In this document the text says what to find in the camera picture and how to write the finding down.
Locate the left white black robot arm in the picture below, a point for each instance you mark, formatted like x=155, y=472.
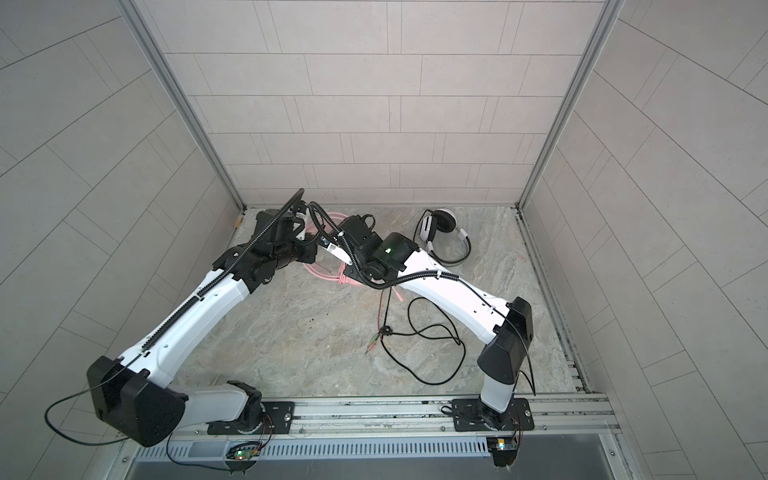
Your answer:
x=132, y=393

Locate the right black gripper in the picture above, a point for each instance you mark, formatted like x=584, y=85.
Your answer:
x=356, y=273

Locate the pink headphones with cable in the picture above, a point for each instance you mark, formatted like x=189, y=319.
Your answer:
x=335, y=275

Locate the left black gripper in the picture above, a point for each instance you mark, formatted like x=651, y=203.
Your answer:
x=310, y=256

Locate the white vented cable duct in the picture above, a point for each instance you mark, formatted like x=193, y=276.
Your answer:
x=329, y=448

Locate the aluminium mounting rail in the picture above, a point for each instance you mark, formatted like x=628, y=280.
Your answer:
x=372, y=414

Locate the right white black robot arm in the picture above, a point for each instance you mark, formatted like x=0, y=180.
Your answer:
x=504, y=327

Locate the left green circuit board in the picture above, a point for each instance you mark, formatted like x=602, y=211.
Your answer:
x=244, y=452

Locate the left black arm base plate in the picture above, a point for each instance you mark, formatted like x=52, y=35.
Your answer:
x=268, y=418

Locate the black white headphones with cable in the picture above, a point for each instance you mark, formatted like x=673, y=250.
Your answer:
x=431, y=222

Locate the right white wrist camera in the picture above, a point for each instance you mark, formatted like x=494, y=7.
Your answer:
x=335, y=250

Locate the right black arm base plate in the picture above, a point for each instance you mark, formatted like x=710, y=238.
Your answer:
x=472, y=415

